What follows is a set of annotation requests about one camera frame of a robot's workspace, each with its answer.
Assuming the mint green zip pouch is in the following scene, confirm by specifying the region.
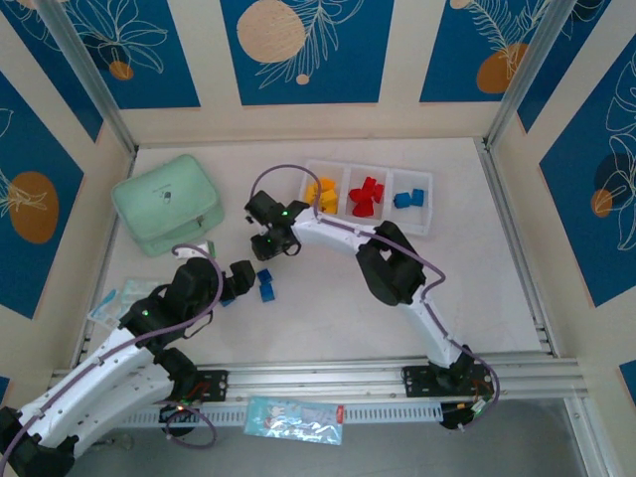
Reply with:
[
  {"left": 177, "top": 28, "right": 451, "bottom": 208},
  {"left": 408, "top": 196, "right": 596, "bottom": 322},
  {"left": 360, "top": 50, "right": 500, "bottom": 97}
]
[{"left": 109, "top": 152, "right": 224, "bottom": 258}]

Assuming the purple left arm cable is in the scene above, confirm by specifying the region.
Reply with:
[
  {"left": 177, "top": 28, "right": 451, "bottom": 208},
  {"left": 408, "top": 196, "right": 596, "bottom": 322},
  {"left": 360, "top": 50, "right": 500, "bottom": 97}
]
[{"left": 0, "top": 243, "right": 223, "bottom": 468}]

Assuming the light blue printed plastic packet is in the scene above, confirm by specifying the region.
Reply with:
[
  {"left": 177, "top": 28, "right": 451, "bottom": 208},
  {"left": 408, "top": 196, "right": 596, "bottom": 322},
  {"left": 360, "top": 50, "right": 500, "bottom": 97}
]
[{"left": 241, "top": 395, "right": 347, "bottom": 446}]

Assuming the white slotted cable duct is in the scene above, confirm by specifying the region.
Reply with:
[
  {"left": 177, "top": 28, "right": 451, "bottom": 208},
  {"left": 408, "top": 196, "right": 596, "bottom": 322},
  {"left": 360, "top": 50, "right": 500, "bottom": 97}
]
[{"left": 118, "top": 400, "right": 443, "bottom": 429}]

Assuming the clear three-compartment tray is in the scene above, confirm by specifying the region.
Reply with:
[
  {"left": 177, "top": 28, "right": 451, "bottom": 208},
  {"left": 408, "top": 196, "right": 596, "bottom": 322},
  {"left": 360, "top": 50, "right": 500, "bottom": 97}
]
[{"left": 297, "top": 158, "right": 434, "bottom": 239}]

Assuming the aluminium front rail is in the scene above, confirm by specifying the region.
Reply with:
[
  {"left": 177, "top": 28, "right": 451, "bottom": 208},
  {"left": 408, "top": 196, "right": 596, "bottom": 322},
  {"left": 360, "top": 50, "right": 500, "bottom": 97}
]
[{"left": 49, "top": 353, "right": 582, "bottom": 399}]

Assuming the clear packet with teal print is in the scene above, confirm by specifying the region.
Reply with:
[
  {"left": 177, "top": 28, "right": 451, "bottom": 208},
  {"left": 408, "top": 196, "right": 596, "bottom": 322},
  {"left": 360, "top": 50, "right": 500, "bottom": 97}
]
[{"left": 86, "top": 276, "right": 170, "bottom": 329}]

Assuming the aluminium corner post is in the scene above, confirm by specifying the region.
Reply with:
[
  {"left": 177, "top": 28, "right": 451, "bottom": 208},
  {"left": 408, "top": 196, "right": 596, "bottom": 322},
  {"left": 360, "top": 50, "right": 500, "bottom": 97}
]
[
  {"left": 484, "top": 0, "right": 580, "bottom": 150},
  {"left": 37, "top": 0, "right": 139, "bottom": 155}
]

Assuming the purple cable loop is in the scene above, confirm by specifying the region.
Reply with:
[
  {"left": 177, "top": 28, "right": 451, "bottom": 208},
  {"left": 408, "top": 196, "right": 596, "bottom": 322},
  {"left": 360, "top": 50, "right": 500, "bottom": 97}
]
[{"left": 165, "top": 395, "right": 219, "bottom": 451}]

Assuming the aluminium side rail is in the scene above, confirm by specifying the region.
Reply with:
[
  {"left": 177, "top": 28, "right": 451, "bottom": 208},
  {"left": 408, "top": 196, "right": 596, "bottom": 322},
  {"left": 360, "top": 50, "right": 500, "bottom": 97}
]
[
  {"left": 474, "top": 136, "right": 560, "bottom": 357},
  {"left": 74, "top": 148, "right": 138, "bottom": 369}
]

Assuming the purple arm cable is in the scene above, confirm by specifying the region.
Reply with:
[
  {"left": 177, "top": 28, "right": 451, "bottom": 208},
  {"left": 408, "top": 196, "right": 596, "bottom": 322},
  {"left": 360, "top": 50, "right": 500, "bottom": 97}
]
[
  {"left": 0, "top": 243, "right": 223, "bottom": 468},
  {"left": 250, "top": 163, "right": 501, "bottom": 432}
]

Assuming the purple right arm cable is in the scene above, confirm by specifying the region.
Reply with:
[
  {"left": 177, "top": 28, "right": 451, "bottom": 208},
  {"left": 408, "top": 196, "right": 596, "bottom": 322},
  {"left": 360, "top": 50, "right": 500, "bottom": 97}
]
[{"left": 250, "top": 163, "right": 501, "bottom": 432}]

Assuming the aluminium table edge profile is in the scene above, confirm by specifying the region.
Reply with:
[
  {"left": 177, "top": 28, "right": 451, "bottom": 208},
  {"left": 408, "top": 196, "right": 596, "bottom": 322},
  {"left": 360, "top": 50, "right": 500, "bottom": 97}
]
[{"left": 563, "top": 395, "right": 615, "bottom": 477}]

